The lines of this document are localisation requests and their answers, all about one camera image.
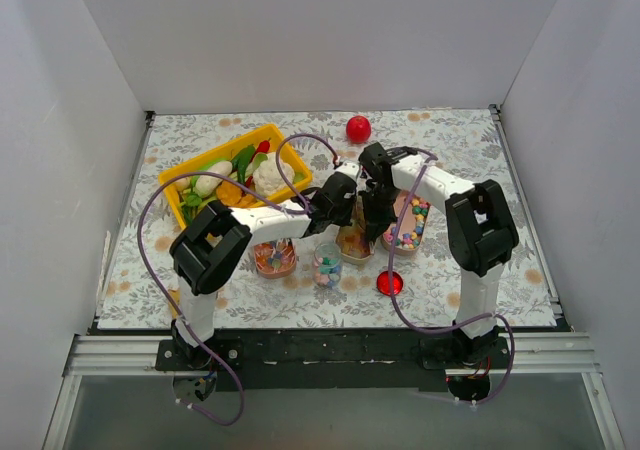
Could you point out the red chili pepper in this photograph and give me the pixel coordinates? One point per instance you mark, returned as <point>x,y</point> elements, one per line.
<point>262,148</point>

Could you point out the tray of pale jelly candies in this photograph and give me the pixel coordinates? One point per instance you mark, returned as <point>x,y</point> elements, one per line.
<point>354,247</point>

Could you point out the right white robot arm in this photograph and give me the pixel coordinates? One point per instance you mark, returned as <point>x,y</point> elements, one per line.
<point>480,228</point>

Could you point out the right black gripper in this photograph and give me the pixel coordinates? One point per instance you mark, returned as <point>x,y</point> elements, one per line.
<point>376,209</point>

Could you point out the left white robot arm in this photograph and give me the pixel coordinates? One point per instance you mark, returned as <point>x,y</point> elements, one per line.
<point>208,251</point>

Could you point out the red jar lid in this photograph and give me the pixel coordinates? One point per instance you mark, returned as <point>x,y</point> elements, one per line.
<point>389,283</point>

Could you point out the clear glass jar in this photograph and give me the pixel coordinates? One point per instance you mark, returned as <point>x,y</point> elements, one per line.
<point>327,265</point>

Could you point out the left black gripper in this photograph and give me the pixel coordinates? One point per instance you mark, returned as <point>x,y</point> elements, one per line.
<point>320,218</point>

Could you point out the aluminium frame rail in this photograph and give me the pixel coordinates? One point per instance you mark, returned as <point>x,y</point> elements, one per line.
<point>112,355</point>

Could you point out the yellow plastic basket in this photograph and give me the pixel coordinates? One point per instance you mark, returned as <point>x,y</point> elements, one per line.
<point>180,179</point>

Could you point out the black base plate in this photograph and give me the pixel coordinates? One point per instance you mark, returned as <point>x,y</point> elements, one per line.
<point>330,358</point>

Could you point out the red apple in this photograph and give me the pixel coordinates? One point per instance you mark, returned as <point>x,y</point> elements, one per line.
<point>358,129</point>

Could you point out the orange bell pepper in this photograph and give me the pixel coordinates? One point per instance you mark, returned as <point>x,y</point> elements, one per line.
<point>232,196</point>

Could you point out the tray of wrapped candies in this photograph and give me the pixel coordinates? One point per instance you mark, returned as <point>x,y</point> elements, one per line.
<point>275,259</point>

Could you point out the floral table mat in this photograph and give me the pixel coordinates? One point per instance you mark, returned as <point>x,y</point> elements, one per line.
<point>465,142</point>

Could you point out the white cauliflower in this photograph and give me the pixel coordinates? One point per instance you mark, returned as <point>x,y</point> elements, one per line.
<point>267,179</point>

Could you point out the white radish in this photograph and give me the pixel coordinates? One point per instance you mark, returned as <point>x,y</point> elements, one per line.
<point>206,185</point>

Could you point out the tray of star candies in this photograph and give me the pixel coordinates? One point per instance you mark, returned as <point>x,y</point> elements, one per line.
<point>411,230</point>

